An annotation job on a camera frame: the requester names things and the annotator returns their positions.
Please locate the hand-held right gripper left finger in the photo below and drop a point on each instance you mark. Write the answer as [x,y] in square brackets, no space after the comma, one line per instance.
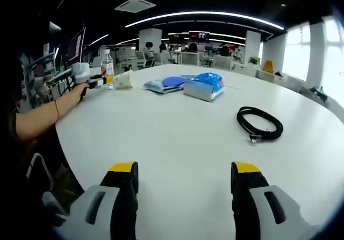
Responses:
[123,197]

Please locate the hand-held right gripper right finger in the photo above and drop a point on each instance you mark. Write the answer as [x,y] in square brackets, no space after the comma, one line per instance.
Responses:
[247,202]

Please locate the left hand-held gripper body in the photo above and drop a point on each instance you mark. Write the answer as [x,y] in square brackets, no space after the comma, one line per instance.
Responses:
[80,73]

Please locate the clear plastic water bottle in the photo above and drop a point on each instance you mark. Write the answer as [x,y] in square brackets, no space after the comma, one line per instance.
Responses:
[108,65]

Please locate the white paper cup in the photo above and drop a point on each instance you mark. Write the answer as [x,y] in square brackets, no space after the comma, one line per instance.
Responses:
[123,80]

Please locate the wet wipes pack blue lid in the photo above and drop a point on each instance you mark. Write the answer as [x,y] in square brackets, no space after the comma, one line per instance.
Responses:
[166,85]

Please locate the blue tissue pack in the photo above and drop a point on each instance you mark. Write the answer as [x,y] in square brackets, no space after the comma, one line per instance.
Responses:
[204,88]

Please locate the person's left hand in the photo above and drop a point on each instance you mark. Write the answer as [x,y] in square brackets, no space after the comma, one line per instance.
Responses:
[78,94]

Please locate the ceiling air conditioner vent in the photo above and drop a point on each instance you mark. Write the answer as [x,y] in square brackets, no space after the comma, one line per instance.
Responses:
[135,4]

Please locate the white table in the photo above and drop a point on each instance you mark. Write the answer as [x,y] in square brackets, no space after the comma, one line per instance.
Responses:
[174,132]

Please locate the grey office chair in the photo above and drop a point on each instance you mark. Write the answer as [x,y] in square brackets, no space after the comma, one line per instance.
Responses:
[37,167]

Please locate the row of white office chairs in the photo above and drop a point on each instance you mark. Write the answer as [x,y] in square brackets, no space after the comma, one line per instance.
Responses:
[188,58]

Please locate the curved ceiling light strip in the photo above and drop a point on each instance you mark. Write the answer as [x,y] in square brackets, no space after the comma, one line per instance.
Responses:
[204,13]

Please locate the orange bag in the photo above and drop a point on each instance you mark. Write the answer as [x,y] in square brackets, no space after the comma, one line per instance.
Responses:
[268,66]

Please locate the green potted plant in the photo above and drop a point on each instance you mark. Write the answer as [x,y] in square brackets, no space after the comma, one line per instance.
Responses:
[254,60]

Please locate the narrow bright window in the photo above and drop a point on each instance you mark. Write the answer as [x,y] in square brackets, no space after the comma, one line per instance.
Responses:
[297,54]

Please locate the large bright window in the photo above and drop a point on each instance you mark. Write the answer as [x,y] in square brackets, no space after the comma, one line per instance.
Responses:
[333,54]

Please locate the wall screen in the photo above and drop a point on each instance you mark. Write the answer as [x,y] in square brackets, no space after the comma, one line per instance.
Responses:
[199,36]

